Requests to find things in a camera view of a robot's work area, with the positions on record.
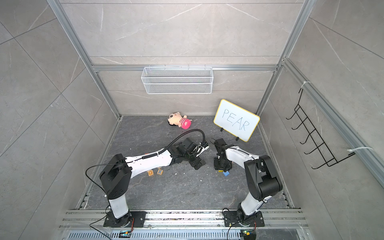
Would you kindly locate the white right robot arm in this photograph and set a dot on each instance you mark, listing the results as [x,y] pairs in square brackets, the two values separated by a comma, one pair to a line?
[262,177]

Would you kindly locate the wooden X block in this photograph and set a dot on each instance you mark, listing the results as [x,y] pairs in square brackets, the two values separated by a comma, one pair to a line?
[160,172]

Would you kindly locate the yellow framed PEAR whiteboard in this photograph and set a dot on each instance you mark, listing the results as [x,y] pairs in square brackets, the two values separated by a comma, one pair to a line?
[236,120]

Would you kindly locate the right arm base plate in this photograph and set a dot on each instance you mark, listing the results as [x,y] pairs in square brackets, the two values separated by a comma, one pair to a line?
[236,219]

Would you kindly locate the pink cartoon boy plush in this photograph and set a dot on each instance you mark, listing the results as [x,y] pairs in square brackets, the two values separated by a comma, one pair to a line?
[176,119]

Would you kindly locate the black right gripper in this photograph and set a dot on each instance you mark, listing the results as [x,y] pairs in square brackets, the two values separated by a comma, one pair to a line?
[217,166]

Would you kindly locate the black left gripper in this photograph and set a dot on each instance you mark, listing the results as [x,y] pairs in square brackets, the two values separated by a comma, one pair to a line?
[196,164]

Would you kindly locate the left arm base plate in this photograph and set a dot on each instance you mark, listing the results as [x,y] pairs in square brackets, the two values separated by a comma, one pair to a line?
[134,219]

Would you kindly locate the white wire mesh basket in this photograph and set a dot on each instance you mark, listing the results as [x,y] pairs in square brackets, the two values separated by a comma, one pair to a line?
[178,80]

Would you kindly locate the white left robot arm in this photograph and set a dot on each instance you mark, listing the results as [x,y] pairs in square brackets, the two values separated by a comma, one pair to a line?
[116,176]

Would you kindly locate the black wall hook rack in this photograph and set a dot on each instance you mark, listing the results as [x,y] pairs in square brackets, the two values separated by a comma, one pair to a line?
[312,134]

